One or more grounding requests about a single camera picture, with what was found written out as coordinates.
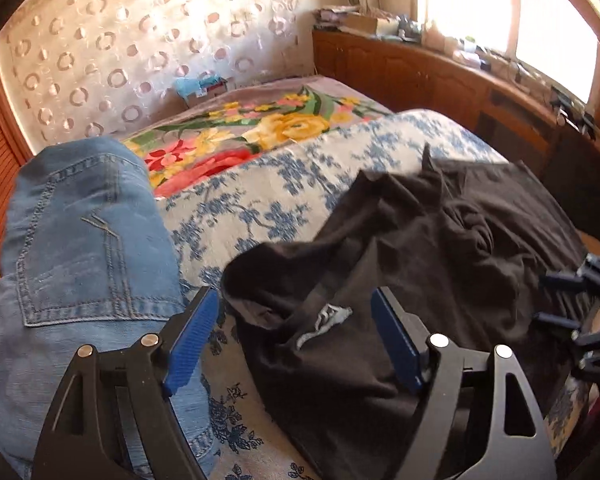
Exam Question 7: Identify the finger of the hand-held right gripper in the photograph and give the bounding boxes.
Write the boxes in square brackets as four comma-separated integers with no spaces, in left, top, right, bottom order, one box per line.
[534,310,600,377]
[540,254,600,303]

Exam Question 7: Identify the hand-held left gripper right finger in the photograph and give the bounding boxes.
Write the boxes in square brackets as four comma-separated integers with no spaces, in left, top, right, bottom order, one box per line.
[370,287,558,480]

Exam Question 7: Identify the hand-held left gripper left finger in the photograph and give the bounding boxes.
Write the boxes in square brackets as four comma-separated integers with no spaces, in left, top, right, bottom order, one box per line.
[31,286,221,480]

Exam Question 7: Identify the black pants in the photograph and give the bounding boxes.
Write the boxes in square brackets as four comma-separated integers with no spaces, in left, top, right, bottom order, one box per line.
[221,144,593,480]

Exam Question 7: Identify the blue denim jeans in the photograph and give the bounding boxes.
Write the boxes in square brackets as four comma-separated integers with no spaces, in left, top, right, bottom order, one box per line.
[0,137,218,480]

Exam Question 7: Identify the blue floral white bedspread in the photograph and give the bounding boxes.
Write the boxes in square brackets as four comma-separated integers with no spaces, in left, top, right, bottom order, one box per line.
[155,109,600,480]

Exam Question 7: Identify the colourful flower print blanket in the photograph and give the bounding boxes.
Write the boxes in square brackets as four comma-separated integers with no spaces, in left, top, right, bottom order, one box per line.
[122,76,396,198]

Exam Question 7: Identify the wooden cabinet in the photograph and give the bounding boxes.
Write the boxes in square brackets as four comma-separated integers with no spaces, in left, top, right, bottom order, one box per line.
[312,30,600,201]

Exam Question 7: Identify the cardboard box with blue cloth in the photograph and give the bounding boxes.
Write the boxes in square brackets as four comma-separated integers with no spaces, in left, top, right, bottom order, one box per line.
[175,75,231,108]

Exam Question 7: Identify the row of assorted clutter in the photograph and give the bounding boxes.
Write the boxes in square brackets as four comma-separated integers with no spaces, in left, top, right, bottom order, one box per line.
[314,5,598,138]

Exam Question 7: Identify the slatted wooden wardrobe door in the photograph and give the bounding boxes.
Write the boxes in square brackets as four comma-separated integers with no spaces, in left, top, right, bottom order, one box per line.
[0,52,36,431]

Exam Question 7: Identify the bright window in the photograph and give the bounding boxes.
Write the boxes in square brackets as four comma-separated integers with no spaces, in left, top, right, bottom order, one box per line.
[415,0,600,106]

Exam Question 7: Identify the sheer curtain with circle pattern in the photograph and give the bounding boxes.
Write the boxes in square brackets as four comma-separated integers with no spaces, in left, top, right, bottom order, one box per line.
[0,0,321,146]

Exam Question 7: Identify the open cardboard box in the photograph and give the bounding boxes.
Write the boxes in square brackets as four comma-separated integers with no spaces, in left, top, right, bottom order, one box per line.
[345,12,400,37]

